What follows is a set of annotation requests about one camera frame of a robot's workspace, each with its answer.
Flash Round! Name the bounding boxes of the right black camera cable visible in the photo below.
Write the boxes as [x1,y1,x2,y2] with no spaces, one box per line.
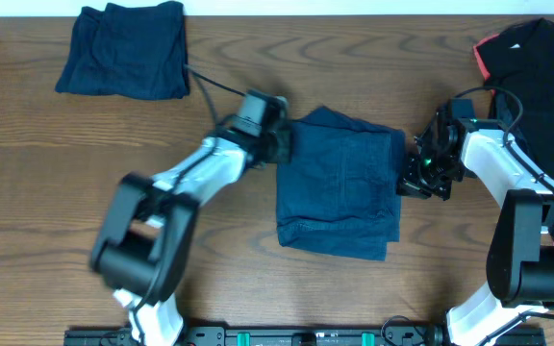
[382,86,554,346]

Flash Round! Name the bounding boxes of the black shirt with red trim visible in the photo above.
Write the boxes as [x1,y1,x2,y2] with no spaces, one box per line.
[473,18,554,179]

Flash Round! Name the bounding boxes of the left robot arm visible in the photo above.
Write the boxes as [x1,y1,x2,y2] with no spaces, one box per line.
[89,90,291,345]

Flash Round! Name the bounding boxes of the blue denim shorts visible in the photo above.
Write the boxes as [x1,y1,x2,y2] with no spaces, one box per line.
[276,107,406,261]

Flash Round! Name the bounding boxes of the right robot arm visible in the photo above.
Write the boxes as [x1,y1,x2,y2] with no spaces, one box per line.
[397,98,554,345]

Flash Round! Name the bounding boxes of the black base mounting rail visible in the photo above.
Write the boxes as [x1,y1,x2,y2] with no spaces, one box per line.
[63,324,547,346]

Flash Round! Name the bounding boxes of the folded dark navy garment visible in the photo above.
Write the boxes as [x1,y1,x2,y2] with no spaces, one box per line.
[55,1,189,100]

